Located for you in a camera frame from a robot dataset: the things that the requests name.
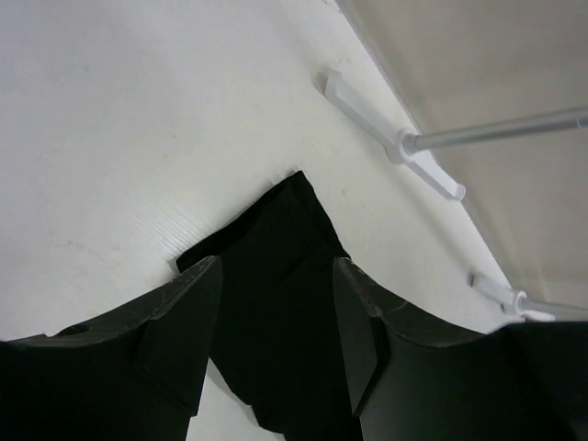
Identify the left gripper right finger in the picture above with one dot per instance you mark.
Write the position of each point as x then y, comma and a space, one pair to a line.
413, 376

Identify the white clothes rack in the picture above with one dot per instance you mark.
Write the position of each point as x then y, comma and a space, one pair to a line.
406, 147

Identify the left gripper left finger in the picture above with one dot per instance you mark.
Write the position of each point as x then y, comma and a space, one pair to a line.
132, 373

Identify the black trousers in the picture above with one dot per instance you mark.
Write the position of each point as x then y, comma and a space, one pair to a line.
276, 341

